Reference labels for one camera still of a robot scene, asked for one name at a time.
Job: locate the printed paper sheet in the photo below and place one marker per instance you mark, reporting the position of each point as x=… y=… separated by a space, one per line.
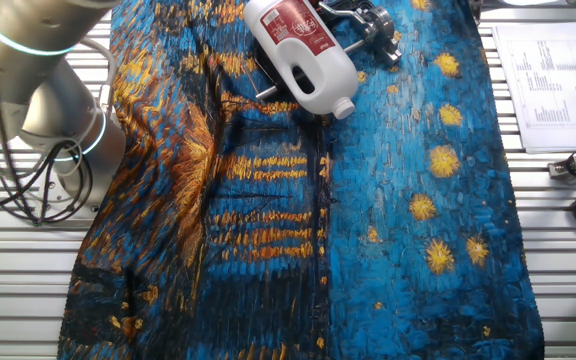
x=558 y=100

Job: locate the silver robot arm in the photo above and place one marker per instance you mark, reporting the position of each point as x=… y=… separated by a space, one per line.
x=28 y=30

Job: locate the starry night painted cloth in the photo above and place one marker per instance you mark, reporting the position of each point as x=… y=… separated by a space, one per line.
x=368 y=225

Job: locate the dark grey stand piece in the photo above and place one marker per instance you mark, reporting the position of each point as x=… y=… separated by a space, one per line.
x=476 y=10

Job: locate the silver metal lever base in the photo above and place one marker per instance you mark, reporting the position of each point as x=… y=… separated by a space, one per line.
x=380 y=27

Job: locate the white bottle with red label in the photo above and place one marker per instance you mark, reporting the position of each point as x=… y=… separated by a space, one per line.
x=328 y=90

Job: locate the lever with red wooden knob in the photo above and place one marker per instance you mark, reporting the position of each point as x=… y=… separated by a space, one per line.
x=348 y=9

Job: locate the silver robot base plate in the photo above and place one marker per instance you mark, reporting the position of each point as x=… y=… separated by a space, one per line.
x=53 y=197

